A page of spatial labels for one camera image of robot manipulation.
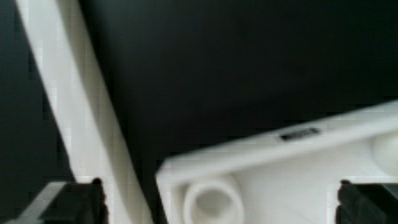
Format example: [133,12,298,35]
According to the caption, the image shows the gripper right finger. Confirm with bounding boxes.
[333,180,398,224]

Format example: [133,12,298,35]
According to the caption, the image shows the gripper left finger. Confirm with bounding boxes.
[10,177,111,224]

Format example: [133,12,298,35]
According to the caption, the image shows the white square table top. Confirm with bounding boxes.
[156,100,398,224]

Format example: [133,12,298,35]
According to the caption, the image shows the white front fence bar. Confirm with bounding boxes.
[14,0,152,224]

